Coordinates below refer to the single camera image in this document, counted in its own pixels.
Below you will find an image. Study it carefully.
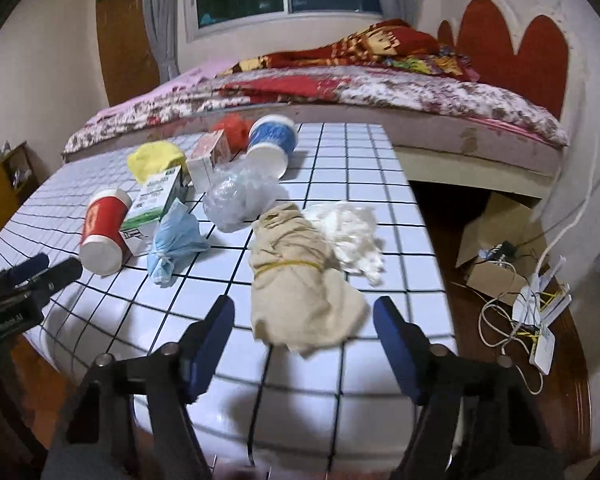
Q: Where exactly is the small pink white box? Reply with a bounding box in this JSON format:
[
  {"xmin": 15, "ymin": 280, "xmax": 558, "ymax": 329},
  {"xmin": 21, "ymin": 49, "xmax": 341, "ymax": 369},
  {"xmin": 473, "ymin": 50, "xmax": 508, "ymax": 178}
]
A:
[{"xmin": 186, "ymin": 130, "xmax": 232, "ymax": 193}]

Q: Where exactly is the blue paper cup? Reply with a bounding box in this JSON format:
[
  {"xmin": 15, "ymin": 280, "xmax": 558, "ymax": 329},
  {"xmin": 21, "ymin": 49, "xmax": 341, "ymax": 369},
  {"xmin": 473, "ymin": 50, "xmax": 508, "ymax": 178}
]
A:
[{"xmin": 245, "ymin": 114, "xmax": 299, "ymax": 181}]

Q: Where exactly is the blue plastic bag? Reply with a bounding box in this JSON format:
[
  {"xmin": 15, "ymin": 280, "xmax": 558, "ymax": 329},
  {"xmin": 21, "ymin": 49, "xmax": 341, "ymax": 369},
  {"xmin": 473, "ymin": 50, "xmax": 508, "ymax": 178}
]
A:
[{"xmin": 146, "ymin": 199, "xmax": 212, "ymax": 288}]

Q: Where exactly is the red mesh ball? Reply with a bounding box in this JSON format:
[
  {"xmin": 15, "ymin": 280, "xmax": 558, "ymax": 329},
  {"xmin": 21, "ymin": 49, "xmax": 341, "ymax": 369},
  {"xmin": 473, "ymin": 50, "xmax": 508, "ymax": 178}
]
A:
[{"xmin": 212, "ymin": 114, "xmax": 256, "ymax": 153}]

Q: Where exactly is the beige cloth bundle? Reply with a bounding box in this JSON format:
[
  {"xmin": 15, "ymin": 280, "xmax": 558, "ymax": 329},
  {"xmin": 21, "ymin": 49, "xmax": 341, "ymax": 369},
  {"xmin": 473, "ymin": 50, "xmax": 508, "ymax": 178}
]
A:
[{"xmin": 249, "ymin": 202, "xmax": 371, "ymax": 358}]

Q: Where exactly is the thick white power cable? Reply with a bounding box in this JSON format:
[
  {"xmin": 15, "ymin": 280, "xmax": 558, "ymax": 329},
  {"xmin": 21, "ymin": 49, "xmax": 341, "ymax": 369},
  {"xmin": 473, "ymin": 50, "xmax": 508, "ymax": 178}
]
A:
[{"xmin": 532, "ymin": 125, "xmax": 600, "ymax": 281}]

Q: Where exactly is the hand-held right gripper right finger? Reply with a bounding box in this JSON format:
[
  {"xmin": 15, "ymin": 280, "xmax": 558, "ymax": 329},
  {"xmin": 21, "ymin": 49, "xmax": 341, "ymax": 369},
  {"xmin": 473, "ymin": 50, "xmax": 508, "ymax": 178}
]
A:
[{"xmin": 372, "ymin": 296, "xmax": 566, "ymax": 480}]

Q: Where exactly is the clear plastic bag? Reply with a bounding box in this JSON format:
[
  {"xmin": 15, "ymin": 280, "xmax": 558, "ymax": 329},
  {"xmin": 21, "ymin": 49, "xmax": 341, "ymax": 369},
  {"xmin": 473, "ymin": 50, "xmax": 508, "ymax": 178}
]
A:
[{"xmin": 202, "ymin": 160, "xmax": 281, "ymax": 233}]

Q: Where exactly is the red printed blanket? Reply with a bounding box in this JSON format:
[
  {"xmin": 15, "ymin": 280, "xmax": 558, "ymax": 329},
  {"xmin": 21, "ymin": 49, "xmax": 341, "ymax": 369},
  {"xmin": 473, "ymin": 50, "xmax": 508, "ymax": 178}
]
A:
[{"xmin": 217, "ymin": 19, "xmax": 481, "ymax": 83}]

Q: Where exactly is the flat white router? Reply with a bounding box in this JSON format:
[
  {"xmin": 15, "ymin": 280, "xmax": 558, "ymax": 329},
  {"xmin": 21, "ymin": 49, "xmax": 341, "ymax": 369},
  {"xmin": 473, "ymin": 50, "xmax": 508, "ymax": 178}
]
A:
[{"xmin": 529, "ymin": 327, "xmax": 557, "ymax": 376}]

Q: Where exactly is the thin white cable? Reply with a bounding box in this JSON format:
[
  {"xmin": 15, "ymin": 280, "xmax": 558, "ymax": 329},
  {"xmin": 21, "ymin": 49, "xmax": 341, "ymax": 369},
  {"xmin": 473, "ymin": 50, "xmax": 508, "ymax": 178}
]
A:
[{"xmin": 450, "ymin": 260, "xmax": 546, "ymax": 395}]

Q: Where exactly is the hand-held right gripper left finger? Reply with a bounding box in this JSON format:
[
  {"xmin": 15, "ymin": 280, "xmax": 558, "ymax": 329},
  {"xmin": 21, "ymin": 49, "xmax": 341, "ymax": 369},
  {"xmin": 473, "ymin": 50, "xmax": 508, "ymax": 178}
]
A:
[{"xmin": 40, "ymin": 294, "xmax": 237, "ymax": 480}]

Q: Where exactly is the red paper cup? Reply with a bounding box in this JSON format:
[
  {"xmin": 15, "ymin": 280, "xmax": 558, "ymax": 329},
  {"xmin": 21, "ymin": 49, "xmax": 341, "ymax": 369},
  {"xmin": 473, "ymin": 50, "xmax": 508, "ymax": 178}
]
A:
[{"xmin": 79, "ymin": 189, "xmax": 133, "ymax": 277}]

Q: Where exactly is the bed with floral sheet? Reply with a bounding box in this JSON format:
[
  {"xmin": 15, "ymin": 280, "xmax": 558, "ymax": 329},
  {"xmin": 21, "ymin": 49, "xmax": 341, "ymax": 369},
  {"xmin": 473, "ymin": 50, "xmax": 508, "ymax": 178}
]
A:
[{"xmin": 62, "ymin": 50, "xmax": 571, "ymax": 198}]

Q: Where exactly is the white tissue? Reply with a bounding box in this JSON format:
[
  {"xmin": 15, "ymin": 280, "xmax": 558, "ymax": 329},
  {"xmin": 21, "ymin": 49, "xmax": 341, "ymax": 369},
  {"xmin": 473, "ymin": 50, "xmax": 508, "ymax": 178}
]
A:
[{"xmin": 305, "ymin": 201, "xmax": 387, "ymax": 287}]

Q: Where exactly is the black power adapter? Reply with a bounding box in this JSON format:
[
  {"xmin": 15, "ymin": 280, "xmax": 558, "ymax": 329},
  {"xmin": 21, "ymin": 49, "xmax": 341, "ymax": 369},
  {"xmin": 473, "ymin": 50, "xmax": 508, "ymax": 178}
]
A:
[{"xmin": 487, "ymin": 241, "xmax": 518, "ymax": 263}]

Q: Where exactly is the yellow network cable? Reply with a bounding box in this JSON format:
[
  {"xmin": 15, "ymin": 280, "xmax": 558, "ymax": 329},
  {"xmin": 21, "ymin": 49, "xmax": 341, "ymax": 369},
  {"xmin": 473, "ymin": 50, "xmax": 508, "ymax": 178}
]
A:
[{"xmin": 517, "ymin": 287, "xmax": 568, "ymax": 336}]

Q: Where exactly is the wooden door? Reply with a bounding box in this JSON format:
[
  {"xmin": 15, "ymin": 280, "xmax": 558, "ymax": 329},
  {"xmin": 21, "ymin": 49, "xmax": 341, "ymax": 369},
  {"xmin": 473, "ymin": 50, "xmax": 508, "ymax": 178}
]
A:
[{"xmin": 96, "ymin": 0, "xmax": 162, "ymax": 107}]

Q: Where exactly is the green and white carton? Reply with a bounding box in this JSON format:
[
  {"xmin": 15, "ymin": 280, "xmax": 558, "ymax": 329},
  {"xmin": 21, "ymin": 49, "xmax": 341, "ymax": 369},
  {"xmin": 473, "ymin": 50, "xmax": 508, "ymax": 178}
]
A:
[{"xmin": 120, "ymin": 170, "xmax": 183, "ymax": 257}]

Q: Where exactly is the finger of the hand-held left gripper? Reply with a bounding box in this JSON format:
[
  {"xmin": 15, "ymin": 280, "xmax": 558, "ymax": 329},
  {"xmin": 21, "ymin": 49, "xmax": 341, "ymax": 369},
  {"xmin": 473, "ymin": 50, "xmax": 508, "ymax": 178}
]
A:
[
  {"xmin": 7, "ymin": 257, "xmax": 84, "ymax": 306},
  {"xmin": 0, "ymin": 252, "xmax": 51, "ymax": 286}
]

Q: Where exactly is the red scalloped headboard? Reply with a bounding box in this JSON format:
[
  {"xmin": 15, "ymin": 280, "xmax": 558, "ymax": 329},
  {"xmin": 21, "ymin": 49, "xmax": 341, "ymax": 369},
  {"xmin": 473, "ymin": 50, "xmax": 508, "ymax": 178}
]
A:
[{"xmin": 437, "ymin": 0, "xmax": 570, "ymax": 121}]

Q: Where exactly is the pink cloth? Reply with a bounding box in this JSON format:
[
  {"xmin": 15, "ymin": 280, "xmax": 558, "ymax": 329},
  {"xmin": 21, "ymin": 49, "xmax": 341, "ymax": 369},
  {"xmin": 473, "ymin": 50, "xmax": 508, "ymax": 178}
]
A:
[{"xmin": 87, "ymin": 57, "xmax": 241, "ymax": 123}]

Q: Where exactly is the cardboard box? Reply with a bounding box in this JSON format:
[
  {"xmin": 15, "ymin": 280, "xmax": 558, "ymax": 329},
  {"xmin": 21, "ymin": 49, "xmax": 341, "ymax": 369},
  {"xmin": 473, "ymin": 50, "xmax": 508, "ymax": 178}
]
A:
[{"xmin": 455, "ymin": 192, "xmax": 548, "ymax": 307}]

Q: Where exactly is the yellow cloth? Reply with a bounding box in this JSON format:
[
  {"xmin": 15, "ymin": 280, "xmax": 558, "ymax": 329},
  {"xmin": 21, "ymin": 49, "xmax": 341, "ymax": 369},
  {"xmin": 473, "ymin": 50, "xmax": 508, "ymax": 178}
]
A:
[{"xmin": 127, "ymin": 141, "xmax": 188, "ymax": 186}]

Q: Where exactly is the wooden shelf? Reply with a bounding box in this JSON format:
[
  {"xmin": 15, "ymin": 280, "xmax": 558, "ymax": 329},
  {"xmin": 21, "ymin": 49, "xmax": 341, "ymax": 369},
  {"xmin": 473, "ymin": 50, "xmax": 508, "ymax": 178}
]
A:
[{"xmin": 0, "ymin": 141, "xmax": 43, "ymax": 243}]

